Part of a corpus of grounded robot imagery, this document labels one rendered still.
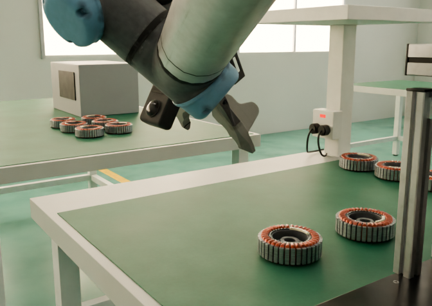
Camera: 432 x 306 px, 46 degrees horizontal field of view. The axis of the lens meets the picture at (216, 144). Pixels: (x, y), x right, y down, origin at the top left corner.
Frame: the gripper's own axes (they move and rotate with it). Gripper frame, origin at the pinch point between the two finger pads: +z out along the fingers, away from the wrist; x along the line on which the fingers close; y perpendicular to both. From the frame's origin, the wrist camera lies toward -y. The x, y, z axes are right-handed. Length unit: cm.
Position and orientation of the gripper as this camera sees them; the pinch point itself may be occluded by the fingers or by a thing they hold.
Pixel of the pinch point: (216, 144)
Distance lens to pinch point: 78.5
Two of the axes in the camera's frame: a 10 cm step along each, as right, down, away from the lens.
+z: 3.3, 7.4, 5.8
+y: 6.6, -6.2, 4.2
